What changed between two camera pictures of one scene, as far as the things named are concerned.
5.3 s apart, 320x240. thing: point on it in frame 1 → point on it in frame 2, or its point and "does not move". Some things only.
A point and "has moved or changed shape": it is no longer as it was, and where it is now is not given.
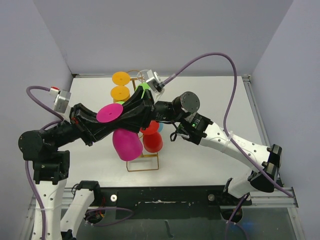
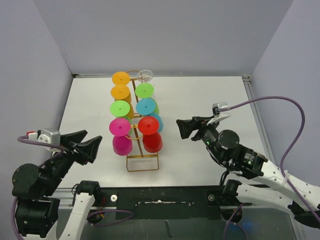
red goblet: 152,138 does not move
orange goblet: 121,78 does not move
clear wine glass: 142,75 does not move
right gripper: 138,112 → 186,126
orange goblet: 120,93 does not move
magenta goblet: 127,143 has moved or changed shape
